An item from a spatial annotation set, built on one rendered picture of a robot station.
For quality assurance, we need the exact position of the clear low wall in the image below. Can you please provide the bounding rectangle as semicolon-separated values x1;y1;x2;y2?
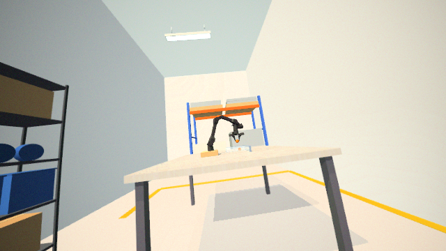
226;146;249;152

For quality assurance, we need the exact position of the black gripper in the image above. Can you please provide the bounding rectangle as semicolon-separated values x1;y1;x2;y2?
229;129;244;141

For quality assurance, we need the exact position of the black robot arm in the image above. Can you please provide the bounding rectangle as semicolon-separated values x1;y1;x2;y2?
207;115;243;151

